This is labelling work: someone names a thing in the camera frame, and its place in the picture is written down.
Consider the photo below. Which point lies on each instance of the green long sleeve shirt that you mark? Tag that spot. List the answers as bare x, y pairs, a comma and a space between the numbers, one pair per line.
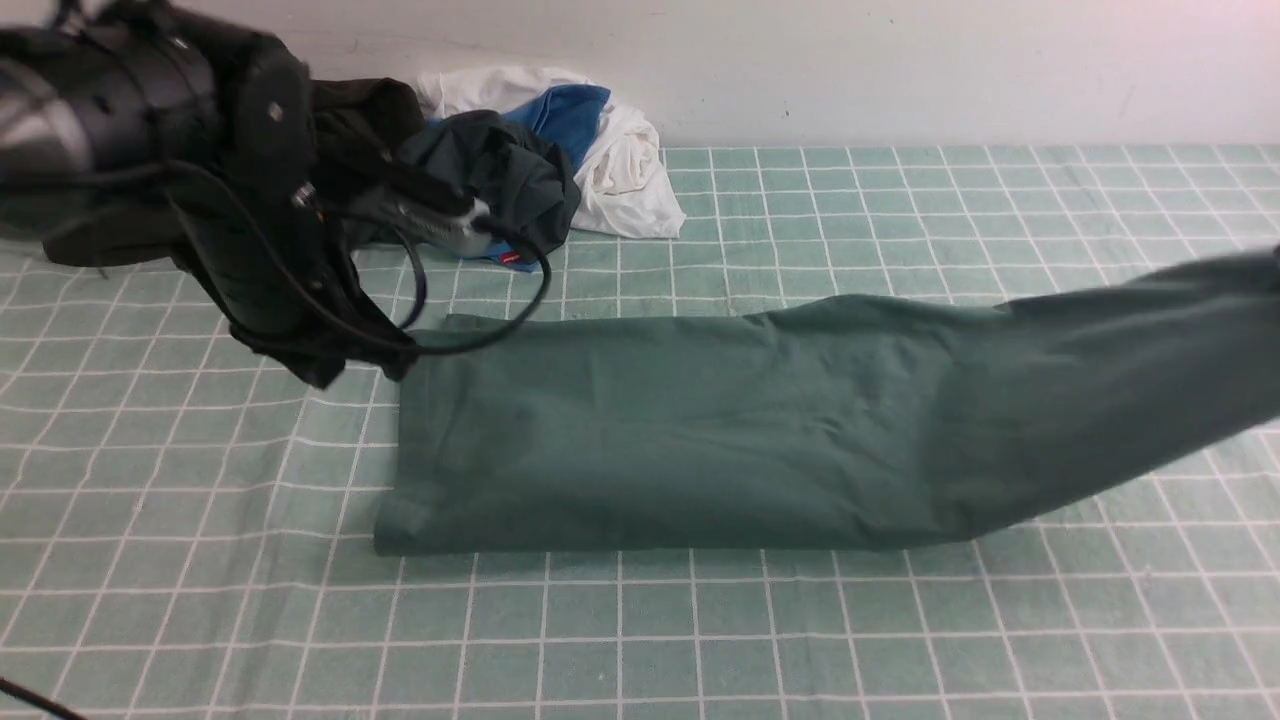
856, 422

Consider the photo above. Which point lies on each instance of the white crumpled garment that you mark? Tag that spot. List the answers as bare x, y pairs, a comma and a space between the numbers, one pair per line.
625, 185

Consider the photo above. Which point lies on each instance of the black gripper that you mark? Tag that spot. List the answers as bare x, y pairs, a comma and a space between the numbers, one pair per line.
268, 256

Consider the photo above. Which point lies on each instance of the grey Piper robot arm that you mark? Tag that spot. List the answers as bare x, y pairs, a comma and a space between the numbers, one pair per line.
155, 128

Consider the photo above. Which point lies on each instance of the blue crumpled garment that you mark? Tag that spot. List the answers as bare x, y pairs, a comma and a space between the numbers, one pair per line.
568, 118

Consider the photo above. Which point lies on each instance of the dark brown crumpled garment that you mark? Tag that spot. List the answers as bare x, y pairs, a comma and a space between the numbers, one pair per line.
380, 113

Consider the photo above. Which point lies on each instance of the dark green crumpled garment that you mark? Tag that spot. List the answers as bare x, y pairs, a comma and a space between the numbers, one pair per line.
405, 173

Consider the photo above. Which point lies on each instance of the green checkered tablecloth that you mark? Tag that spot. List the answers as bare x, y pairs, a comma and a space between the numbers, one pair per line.
186, 528

